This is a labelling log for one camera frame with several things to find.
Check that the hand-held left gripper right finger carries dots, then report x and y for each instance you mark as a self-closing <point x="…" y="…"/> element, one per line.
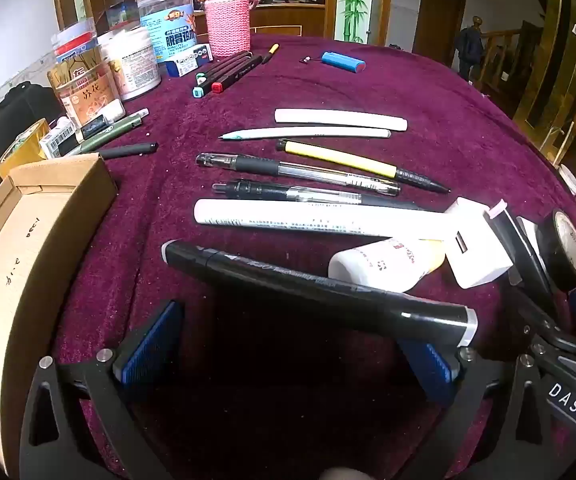
<point x="428" y="367"/>

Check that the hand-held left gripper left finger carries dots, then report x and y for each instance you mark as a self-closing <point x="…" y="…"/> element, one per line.
<point x="150" y="347"/>

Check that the black tape roll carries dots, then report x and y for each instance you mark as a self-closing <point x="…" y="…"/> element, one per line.
<point x="565" y="247"/>

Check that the white charger adapter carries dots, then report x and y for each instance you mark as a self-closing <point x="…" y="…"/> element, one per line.
<point x="478" y="255"/>

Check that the white plastic bottle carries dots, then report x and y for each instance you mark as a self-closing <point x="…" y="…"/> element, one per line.
<point x="383" y="265"/>

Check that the thick black marker white end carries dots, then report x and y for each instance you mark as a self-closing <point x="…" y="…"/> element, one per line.
<point x="318" y="292"/>

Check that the cardboard box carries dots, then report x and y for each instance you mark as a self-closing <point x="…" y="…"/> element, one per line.
<point x="32" y="240"/>

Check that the long white tube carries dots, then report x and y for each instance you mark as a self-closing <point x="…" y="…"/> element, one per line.
<point x="308" y="217"/>

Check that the black gel pen clear barrel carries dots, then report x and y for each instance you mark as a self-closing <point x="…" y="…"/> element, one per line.
<point x="288" y="193"/>

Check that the slim black pen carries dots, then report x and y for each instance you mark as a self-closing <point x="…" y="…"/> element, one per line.
<point x="127" y="150"/>

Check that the clear gel pen black grip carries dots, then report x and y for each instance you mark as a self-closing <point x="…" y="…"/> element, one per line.
<point x="268" y="166"/>

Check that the green pen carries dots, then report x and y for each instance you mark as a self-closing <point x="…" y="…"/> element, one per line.
<point x="112" y="132"/>

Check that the yellow mechanical pencil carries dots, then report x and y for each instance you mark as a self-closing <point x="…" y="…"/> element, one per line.
<point x="343" y="157"/>

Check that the small white barcode box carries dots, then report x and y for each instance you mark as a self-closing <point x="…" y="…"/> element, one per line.
<point x="57" y="139"/>

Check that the grey pen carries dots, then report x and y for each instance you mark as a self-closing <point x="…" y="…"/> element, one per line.
<point x="117" y="121"/>

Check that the brown packing tape roll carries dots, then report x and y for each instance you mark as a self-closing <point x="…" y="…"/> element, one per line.
<point x="20" y="150"/>

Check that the gold label jar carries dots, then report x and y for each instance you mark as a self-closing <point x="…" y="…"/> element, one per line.
<point x="87" y="92"/>

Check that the white flat bar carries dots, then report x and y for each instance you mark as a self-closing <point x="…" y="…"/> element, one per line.
<point x="343" y="119"/>

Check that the white pen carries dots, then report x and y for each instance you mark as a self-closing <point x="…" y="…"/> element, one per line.
<point x="308" y="133"/>

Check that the black bag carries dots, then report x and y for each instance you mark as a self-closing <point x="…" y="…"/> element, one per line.
<point x="7" y="115"/>

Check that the white plastic jar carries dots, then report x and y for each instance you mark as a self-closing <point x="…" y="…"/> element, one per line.
<point x="135" y="65"/>

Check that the black marker red cap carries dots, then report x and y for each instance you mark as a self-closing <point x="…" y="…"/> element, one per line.
<point x="238" y="74"/>

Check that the black marker green cap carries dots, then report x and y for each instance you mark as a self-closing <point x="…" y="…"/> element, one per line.
<point x="222" y="67"/>

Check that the small blue white box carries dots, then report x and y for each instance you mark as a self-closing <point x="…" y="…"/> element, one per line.
<point x="187" y="60"/>

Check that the purple tablecloth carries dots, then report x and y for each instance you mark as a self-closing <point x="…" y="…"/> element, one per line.
<point x="318" y="95"/>

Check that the brown wooden door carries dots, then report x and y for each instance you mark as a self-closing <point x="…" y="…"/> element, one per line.
<point x="440" y="15"/>

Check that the small jar red white lid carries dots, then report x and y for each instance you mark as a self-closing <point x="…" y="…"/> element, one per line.
<point x="72" y="40"/>

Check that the yellow and black pen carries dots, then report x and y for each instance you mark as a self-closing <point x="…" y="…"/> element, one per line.
<point x="271" y="52"/>

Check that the clear jar blue label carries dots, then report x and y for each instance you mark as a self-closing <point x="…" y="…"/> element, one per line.
<point x="167" y="27"/>

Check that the small black clip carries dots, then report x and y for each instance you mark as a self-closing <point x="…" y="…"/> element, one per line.
<point x="310" y="59"/>

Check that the pink knitted bottle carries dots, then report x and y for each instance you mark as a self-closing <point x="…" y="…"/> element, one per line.
<point x="227" y="17"/>

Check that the wooden counter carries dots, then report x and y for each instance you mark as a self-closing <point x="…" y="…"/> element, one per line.
<point x="288" y="17"/>

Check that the bamboo wall poster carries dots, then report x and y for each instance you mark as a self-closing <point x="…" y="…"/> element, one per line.
<point x="354" y="0"/>

